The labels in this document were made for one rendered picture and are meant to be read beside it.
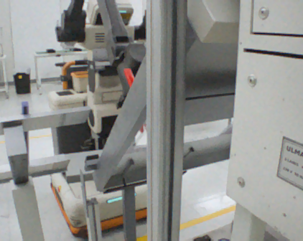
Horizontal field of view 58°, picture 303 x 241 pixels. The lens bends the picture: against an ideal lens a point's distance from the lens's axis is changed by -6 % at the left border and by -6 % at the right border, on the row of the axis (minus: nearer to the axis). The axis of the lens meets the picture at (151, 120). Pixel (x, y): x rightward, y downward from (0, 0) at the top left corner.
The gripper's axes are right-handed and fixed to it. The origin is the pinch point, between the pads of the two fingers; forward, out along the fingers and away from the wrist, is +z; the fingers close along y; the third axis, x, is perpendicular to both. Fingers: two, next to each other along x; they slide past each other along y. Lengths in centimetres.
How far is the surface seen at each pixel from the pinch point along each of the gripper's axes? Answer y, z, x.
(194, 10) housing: -8.2, -1.4, -43.1
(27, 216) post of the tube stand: -32.8, 14.0, 17.4
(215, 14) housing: -7.4, 1.4, -45.5
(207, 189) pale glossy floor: 97, 16, 129
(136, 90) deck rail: -10.1, -0.2, -22.9
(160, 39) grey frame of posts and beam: -14.1, 2.5, -42.0
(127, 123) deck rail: -10.0, 2.9, -14.4
